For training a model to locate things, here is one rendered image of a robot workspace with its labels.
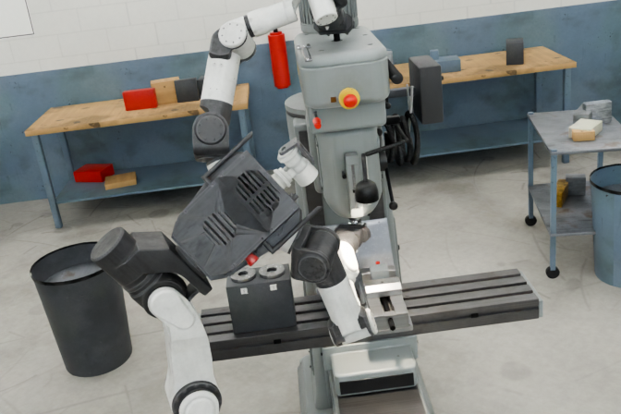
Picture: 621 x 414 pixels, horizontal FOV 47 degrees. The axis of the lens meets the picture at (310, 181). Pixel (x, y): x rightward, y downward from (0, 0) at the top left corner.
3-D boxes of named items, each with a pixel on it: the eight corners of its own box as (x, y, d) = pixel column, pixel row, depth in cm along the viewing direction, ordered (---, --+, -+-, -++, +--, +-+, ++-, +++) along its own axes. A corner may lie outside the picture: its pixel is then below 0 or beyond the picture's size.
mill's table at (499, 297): (545, 318, 248) (545, 298, 245) (193, 364, 246) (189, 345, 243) (522, 286, 270) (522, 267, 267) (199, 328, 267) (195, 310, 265)
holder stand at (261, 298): (297, 326, 246) (289, 275, 239) (234, 334, 246) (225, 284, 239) (295, 308, 258) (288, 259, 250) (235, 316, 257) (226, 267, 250)
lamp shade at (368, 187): (365, 205, 212) (363, 187, 209) (350, 199, 217) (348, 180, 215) (383, 199, 215) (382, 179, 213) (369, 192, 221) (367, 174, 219)
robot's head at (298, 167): (298, 195, 198) (321, 173, 198) (276, 170, 193) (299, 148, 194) (290, 188, 204) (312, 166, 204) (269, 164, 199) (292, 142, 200)
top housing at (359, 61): (394, 102, 206) (390, 47, 201) (305, 113, 206) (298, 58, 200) (371, 68, 250) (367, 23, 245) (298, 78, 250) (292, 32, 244)
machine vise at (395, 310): (413, 330, 236) (411, 301, 232) (369, 335, 236) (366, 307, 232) (395, 279, 269) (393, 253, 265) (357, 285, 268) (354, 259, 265)
